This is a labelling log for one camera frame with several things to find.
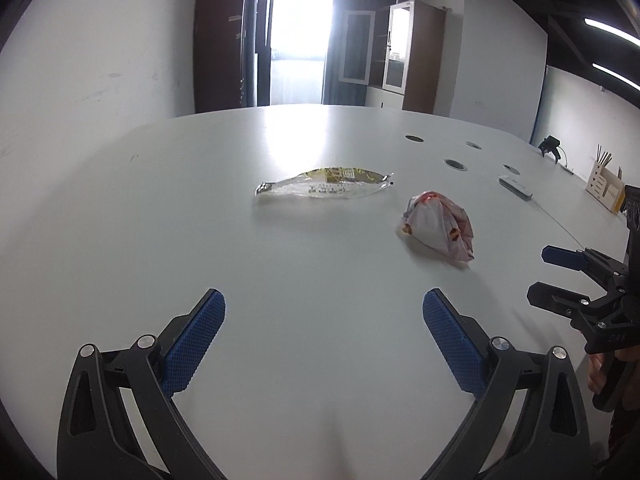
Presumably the white remote control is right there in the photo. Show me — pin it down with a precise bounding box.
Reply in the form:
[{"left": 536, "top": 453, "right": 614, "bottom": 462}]
[{"left": 498, "top": 176, "right": 533, "bottom": 200}]

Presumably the black device on table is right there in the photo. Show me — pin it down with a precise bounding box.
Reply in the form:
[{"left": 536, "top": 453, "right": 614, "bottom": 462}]
[{"left": 538, "top": 136, "right": 562, "bottom": 164}]

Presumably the person's right hand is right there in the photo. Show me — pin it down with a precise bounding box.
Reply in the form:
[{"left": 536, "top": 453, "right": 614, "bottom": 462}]
[{"left": 587, "top": 353, "right": 606, "bottom": 394}]

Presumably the wooden desk organizer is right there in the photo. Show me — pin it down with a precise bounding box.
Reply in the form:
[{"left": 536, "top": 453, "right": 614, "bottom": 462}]
[{"left": 586, "top": 144, "right": 625, "bottom": 214}]

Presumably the dark brown wardrobe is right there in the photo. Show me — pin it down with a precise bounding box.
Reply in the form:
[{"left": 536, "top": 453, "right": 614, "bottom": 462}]
[{"left": 193, "top": 0, "right": 268, "bottom": 114}]

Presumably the white red printed plastic bag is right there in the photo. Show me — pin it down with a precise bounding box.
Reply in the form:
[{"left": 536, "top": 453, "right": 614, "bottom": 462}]
[{"left": 400, "top": 191, "right": 474, "bottom": 263}]

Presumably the brown glass door cabinet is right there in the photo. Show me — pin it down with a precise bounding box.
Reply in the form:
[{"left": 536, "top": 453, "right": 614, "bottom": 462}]
[{"left": 366, "top": 0, "right": 446, "bottom": 114}]

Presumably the yellow clear snack wrapper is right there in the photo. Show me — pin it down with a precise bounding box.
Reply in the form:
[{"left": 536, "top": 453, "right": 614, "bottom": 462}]
[{"left": 255, "top": 167, "right": 394, "bottom": 198}]

